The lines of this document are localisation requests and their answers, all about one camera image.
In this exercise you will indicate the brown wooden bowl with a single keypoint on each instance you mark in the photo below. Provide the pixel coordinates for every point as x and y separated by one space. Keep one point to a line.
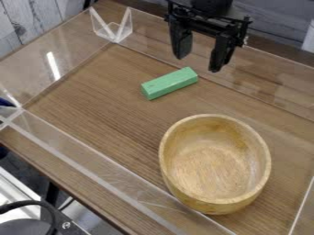
215 163

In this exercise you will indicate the black metal bracket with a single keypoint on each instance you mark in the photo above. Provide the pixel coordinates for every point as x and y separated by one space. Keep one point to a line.
60 224

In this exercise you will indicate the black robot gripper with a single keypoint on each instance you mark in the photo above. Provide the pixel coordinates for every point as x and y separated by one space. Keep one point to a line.
208 17

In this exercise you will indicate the green rectangular block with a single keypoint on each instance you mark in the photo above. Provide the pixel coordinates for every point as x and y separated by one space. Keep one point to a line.
168 83

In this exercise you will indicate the clear acrylic enclosure wall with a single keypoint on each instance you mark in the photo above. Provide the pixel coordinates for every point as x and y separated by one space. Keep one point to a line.
88 130

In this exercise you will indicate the blue object at left edge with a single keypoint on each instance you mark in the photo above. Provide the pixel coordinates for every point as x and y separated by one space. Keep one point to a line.
5 103

